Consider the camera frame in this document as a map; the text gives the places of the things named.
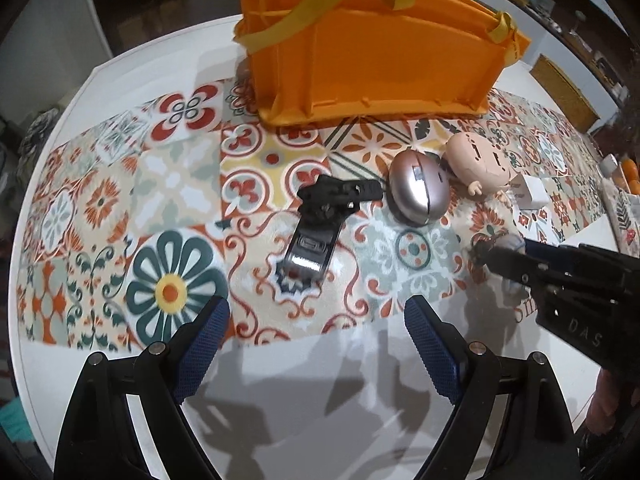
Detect beige cartoon doll head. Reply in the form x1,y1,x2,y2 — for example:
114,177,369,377
444,132,515,196

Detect white wall charger cube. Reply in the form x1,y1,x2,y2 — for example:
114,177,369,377
509,174,550,210

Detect oranges in basket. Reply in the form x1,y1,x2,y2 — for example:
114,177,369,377
620,158,640,196

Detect orange plastic storage crate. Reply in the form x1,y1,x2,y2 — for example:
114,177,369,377
234,0,530,127

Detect patterned tile table runner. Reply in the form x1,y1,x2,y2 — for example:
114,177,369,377
15,79,605,351

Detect patterned fabric bundle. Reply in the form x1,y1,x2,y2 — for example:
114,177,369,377
16,106,62,188

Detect white cup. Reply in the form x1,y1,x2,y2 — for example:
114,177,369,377
599,154,618,178

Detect silver egg-shaped case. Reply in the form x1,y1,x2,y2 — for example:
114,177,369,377
387,148,450,226

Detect embroidered cloth cushion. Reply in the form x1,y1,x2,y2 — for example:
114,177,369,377
601,179,639,258

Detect person's hand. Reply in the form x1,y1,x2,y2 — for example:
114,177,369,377
585,368,620,436

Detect black clip mount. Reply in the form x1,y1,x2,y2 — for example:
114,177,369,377
278,174,383,283

